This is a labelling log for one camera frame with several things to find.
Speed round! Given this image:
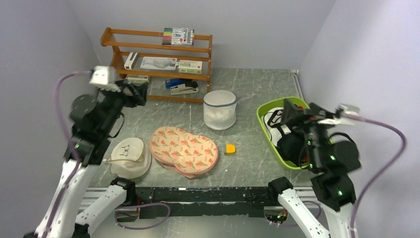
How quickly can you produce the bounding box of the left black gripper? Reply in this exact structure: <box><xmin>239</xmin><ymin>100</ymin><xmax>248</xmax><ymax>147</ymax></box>
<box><xmin>99</xmin><ymin>79</ymin><xmax>149</xmax><ymax>135</ymax></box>

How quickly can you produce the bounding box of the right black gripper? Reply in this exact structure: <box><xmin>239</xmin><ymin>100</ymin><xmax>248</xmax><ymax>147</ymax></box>
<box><xmin>280</xmin><ymin>97</ymin><xmax>337</xmax><ymax>169</ymax></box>

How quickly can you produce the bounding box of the black lace bra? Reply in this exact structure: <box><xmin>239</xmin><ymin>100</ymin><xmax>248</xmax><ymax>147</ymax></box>
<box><xmin>277</xmin><ymin>133</ymin><xmax>306</xmax><ymax>165</ymax></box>

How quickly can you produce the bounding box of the floral mesh laundry bag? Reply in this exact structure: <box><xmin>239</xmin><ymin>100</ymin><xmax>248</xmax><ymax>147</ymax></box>
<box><xmin>150</xmin><ymin>126</ymin><xmax>219</xmax><ymax>179</ymax></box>

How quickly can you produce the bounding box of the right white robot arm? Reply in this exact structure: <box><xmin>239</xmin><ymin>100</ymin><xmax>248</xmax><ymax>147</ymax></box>
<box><xmin>267</xmin><ymin>99</ymin><xmax>361</xmax><ymax>238</ymax></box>

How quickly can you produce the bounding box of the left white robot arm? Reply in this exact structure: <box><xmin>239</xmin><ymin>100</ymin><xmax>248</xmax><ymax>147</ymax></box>
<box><xmin>26</xmin><ymin>81</ymin><xmax>148</xmax><ymax>238</ymax></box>

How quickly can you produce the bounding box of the white bra in basket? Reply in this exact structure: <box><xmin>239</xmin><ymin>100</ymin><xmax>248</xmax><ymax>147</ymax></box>
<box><xmin>260</xmin><ymin>107</ymin><xmax>292</xmax><ymax>147</ymax></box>

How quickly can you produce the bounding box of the round white mesh bag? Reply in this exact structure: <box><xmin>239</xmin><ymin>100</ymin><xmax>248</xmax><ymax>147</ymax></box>
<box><xmin>203</xmin><ymin>90</ymin><xmax>237</xmax><ymax>130</ymax></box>

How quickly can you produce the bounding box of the small white box lower shelf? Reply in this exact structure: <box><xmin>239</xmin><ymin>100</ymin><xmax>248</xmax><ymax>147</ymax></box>
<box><xmin>125</xmin><ymin>74</ymin><xmax>150</xmax><ymax>84</ymax></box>

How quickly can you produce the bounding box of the green plastic basket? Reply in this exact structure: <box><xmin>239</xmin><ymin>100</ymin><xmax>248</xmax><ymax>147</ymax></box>
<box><xmin>256</xmin><ymin>96</ymin><xmax>335</xmax><ymax>171</ymax></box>

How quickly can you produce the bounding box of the clear plastic packet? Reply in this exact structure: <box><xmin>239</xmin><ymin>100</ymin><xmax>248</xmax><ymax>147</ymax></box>
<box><xmin>140</xmin><ymin>57</ymin><xmax>178</xmax><ymax>70</ymax></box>

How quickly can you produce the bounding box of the blue stapler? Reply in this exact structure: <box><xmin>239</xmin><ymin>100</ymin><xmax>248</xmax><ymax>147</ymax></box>
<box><xmin>165</xmin><ymin>78</ymin><xmax>193</xmax><ymax>89</ymax></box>

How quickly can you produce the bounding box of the white black tool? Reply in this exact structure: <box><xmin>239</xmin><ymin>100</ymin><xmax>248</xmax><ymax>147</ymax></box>
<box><xmin>124</xmin><ymin>52</ymin><xmax>138</xmax><ymax>70</ymax></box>

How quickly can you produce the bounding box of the wooden shelf rack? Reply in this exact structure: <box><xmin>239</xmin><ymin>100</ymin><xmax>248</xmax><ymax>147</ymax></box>
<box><xmin>100</xmin><ymin>27</ymin><xmax>213</xmax><ymax>103</ymax></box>

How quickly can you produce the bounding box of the grey black stapler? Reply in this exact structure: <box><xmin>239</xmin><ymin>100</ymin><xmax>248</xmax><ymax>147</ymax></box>
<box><xmin>170</xmin><ymin>81</ymin><xmax>199</xmax><ymax>95</ymax></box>

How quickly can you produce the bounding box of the green white box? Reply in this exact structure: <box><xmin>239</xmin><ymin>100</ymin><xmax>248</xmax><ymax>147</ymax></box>
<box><xmin>178</xmin><ymin>60</ymin><xmax>203</xmax><ymax>74</ymax></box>

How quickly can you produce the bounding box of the colour marker pen pack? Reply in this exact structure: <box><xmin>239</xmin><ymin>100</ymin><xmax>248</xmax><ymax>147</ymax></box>
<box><xmin>162</xmin><ymin>28</ymin><xmax>195</xmax><ymax>46</ymax></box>

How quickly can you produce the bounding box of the small orange block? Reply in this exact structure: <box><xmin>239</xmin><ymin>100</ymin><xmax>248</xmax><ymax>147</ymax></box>
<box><xmin>225</xmin><ymin>144</ymin><xmax>236</xmax><ymax>155</ymax></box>

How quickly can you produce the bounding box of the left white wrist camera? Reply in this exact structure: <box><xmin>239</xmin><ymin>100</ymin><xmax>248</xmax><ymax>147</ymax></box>
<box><xmin>89</xmin><ymin>66</ymin><xmax>121</xmax><ymax>92</ymax></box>

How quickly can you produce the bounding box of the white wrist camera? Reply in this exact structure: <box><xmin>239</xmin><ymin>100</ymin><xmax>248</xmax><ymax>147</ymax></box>
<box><xmin>317</xmin><ymin>104</ymin><xmax>360</xmax><ymax>126</ymax></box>
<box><xmin>89</xmin><ymin>66</ymin><xmax>121</xmax><ymax>92</ymax></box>

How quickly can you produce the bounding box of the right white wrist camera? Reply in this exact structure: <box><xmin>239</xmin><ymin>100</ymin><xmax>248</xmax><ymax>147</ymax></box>
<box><xmin>317</xmin><ymin>104</ymin><xmax>360</xmax><ymax>126</ymax></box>

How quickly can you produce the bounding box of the aluminium frame rail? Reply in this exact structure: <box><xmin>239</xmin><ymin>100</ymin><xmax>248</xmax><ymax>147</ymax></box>
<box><xmin>79</xmin><ymin>186</ymin><xmax>318</xmax><ymax>211</ymax></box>

